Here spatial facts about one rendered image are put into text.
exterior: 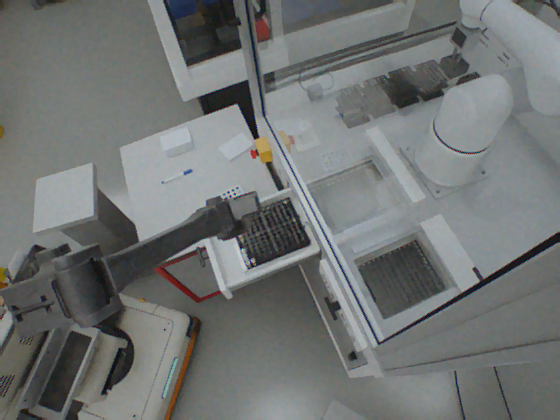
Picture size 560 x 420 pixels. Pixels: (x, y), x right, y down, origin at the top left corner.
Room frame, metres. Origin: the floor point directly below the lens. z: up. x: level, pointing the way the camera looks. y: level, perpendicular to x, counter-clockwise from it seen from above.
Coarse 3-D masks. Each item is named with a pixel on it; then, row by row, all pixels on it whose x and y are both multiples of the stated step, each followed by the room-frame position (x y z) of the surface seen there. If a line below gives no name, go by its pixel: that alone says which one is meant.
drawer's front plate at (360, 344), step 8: (320, 264) 0.34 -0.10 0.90; (320, 272) 0.34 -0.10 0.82; (328, 272) 0.30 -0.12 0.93; (328, 280) 0.28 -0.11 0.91; (328, 288) 0.27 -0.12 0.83; (336, 288) 0.25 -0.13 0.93; (336, 296) 0.23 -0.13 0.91; (344, 304) 0.20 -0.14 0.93; (344, 312) 0.17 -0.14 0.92; (352, 320) 0.15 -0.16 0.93; (352, 328) 0.12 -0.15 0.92; (352, 336) 0.11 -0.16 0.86; (360, 336) 0.10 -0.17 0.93; (360, 344) 0.08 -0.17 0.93
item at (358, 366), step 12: (276, 180) 0.84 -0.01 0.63; (300, 264) 0.61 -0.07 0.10; (312, 264) 0.46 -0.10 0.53; (312, 276) 0.46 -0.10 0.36; (312, 288) 0.45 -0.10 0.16; (324, 288) 0.34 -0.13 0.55; (324, 300) 0.33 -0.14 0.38; (324, 312) 0.31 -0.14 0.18; (336, 312) 0.24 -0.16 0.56; (336, 324) 0.21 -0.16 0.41; (336, 336) 0.18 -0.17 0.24; (348, 336) 0.14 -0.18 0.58; (336, 348) 0.14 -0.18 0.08; (348, 348) 0.10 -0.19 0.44; (348, 360) 0.06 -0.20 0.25; (360, 360) 0.04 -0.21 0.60; (348, 372) 0.01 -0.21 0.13; (360, 372) 0.00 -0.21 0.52
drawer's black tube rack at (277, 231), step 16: (272, 208) 0.56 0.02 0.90; (288, 208) 0.55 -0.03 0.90; (256, 224) 0.53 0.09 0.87; (272, 224) 0.50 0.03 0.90; (288, 224) 0.51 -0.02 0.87; (256, 240) 0.45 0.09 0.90; (272, 240) 0.45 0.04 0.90; (288, 240) 0.44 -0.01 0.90; (304, 240) 0.43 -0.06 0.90; (256, 256) 0.41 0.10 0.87; (272, 256) 0.40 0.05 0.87
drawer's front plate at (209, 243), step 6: (204, 240) 0.47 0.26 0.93; (210, 240) 0.48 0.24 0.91; (210, 246) 0.45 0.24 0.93; (210, 252) 0.43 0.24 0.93; (216, 252) 0.46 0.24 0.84; (210, 258) 0.41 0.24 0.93; (216, 258) 0.41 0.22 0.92; (216, 264) 0.38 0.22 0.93; (216, 270) 0.36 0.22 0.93; (222, 270) 0.39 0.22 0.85; (216, 276) 0.34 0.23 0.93; (222, 276) 0.35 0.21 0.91; (222, 282) 0.32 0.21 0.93; (222, 288) 0.30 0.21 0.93; (228, 294) 0.29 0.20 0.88
